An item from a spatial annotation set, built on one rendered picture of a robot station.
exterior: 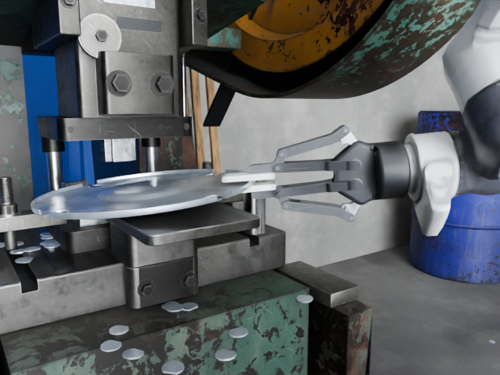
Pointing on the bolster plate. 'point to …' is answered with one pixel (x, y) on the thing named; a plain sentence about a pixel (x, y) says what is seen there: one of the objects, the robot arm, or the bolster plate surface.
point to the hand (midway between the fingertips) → (249, 181)
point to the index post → (251, 205)
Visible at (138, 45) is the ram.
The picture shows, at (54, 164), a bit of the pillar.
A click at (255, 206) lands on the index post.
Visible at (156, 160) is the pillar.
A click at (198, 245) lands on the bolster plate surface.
